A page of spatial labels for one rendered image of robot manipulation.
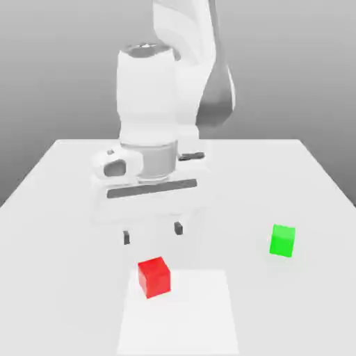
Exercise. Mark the small green cube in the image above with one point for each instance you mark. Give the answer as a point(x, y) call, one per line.
point(282, 240)

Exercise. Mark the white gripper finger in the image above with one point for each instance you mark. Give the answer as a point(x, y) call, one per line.
point(126, 237)
point(178, 228)

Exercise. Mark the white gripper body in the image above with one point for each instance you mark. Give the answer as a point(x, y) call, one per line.
point(151, 204)

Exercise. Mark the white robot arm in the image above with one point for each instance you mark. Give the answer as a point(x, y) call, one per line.
point(146, 91)

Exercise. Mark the small red cube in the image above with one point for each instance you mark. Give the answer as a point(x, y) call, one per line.
point(154, 278)

